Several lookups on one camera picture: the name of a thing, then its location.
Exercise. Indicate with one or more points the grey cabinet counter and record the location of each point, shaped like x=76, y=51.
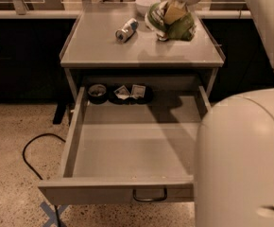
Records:
x=181, y=74

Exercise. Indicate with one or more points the dark left cabinet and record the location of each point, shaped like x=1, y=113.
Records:
x=30, y=59

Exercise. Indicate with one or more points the dark cabinet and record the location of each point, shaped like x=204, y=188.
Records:
x=246, y=66
x=30, y=59

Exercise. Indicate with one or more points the white bowl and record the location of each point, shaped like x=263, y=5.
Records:
x=143, y=6

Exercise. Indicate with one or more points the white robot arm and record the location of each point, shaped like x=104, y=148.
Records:
x=234, y=156

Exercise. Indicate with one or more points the green jalapeno chip bag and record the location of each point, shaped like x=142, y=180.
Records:
x=181, y=30

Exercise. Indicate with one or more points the grey open drawer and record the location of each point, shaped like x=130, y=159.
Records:
x=103, y=163

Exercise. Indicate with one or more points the dark right cabinet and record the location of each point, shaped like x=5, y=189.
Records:
x=246, y=66

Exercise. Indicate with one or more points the black metal drawer handle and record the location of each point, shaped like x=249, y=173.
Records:
x=149, y=195

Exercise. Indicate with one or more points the black tape roll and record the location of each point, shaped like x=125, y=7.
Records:
x=97, y=93

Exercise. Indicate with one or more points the blue floor tape cross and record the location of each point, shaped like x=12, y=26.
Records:
x=53, y=214

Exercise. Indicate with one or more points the black tray with packets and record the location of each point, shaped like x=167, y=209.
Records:
x=134, y=94

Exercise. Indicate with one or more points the blue white soda can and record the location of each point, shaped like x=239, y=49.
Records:
x=127, y=30

